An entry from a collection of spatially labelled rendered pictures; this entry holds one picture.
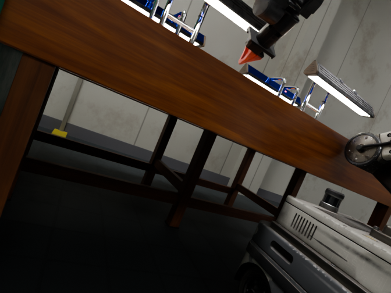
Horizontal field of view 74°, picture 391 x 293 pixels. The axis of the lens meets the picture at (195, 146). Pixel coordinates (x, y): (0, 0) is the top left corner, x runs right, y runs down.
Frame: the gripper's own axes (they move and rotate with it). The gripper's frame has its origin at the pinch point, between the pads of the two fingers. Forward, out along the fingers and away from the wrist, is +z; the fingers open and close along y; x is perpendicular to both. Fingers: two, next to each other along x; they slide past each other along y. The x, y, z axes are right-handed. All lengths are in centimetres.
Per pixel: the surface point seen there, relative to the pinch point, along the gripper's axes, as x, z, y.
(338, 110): -190, 96, -314
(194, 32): -35.8, 21.6, 4.0
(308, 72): -35, 6, -55
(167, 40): 11.9, -1.5, 26.5
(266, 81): -70, 44, -74
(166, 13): -35.9, 20.9, 18.1
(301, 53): -198, 65, -182
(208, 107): 19.4, 5.5, 8.9
